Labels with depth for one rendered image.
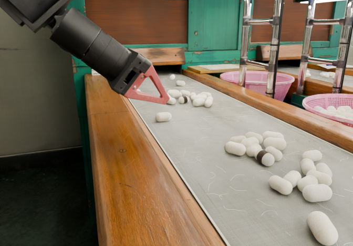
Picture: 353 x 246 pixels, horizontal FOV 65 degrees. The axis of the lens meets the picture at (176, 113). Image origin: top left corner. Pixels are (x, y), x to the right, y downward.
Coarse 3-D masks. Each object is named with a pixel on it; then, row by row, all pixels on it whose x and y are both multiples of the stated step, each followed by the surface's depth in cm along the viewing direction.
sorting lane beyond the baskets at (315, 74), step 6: (288, 72) 132; (294, 72) 132; (312, 72) 132; (318, 72) 132; (312, 78) 116; (318, 78) 116; (324, 78) 116; (330, 78) 116; (348, 78) 116; (348, 84) 105
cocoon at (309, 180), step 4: (308, 176) 37; (312, 176) 37; (300, 180) 36; (304, 180) 36; (308, 180) 36; (312, 180) 36; (316, 180) 36; (300, 184) 36; (304, 184) 35; (308, 184) 35; (300, 188) 36
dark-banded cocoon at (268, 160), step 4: (256, 152) 44; (256, 156) 44; (264, 156) 43; (268, 156) 42; (272, 156) 42; (264, 160) 42; (268, 160) 42; (272, 160) 42; (264, 164) 43; (268, 164) 42; (272, 164) 42
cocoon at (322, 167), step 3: (318, 165) 40; (321, 165) 40; (324, 165) 40; (318, 168) 40; (321, 168) 39; (324, 168) 39; (327, 168) 39; (321, 171) 39; (324, 171) 38; (327, 171) 38; (330, 171) 38; (327, 174) 38; (330, 174) 38
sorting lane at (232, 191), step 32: (224, 96) 86; (160, 128) 59; (192, 128) 59; (224, 128) 59; (256, 128) 59; (288, 128) 59; (192, 160) 45; (224, 160) 45; (256, 160) 45; (288, 160) 45; (320, 160) 45; (352, 160) 45; (192, 192) 36; (224, 192) 36; (256, 192) 36; (352, 192) 36; (224, 224) 30; (256, 224) 30; (288, 224) 30; (352, 224) 30
